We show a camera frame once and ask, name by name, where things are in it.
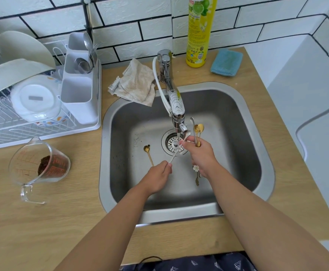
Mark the white floral print bowl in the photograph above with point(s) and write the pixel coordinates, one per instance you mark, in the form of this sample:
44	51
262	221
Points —
36	112

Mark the person's left forearm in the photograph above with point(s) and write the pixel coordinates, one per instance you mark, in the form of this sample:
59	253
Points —
108	237

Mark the blue sponge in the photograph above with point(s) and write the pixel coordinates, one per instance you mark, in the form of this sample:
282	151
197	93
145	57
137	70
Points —
226	62

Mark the white cutlery holder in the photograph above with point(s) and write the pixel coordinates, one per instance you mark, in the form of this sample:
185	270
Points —
79	110

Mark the navy patterned shorts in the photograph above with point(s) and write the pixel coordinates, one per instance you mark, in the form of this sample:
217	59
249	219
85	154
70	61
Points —
192	265

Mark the chrome faucet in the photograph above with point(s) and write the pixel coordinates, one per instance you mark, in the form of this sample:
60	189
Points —
164	63

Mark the brown coffee grounds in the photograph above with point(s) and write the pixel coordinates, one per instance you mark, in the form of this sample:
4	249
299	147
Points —
43	165

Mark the beige rag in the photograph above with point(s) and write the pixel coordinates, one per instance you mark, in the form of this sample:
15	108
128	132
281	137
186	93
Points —
136	81

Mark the person's left hand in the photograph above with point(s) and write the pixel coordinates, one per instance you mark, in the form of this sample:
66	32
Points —
157	177

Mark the small silver spoon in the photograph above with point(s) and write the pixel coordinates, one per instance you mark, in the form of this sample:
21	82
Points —
175	153

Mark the person's right hand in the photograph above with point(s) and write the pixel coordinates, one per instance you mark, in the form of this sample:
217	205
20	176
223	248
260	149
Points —
204	158

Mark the clear measuring jug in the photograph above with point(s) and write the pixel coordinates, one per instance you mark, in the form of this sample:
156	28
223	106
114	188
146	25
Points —
22	162

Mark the stainless steel sink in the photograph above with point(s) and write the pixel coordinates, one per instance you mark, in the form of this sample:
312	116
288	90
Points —
235	121

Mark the steel sink drain strainer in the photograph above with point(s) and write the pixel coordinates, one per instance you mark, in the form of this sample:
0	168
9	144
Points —
168	142

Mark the steel ladle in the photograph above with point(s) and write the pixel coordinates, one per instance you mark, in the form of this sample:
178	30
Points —
82	66

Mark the white dish rack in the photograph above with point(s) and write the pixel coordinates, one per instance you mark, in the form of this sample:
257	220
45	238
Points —
77	132

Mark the person's right forearm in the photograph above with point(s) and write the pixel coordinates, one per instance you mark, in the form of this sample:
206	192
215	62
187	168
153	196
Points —
266	228

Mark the white plate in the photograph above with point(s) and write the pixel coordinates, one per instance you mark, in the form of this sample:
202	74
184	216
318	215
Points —
22	45

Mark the yellow dish soap bottle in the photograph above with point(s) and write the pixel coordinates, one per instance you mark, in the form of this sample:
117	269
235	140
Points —
199	33

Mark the steel fork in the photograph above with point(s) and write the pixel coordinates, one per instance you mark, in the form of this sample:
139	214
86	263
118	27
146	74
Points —
93	56

